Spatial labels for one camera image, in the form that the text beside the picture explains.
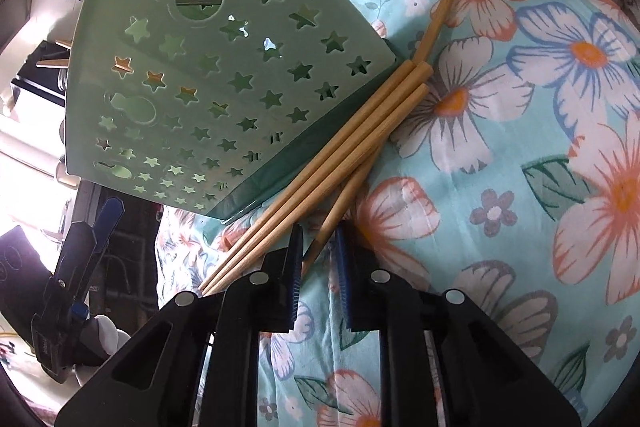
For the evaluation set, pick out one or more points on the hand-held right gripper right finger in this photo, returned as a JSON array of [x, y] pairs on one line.
[[347, 287]]

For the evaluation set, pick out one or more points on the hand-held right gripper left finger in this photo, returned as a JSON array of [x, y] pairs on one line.
[[290, 287]]

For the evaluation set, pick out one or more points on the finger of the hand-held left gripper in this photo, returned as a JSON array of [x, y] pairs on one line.
[[107, 222], [80, 242]]

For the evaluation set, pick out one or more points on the green star-holed utensil holder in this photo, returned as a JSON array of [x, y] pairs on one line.
[[225, 57]]

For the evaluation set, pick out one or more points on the person's left hand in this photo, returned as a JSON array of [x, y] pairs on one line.
[[102, 332]]

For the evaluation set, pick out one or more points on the floral blue blanket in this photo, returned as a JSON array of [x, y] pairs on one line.
[[500, 207]]

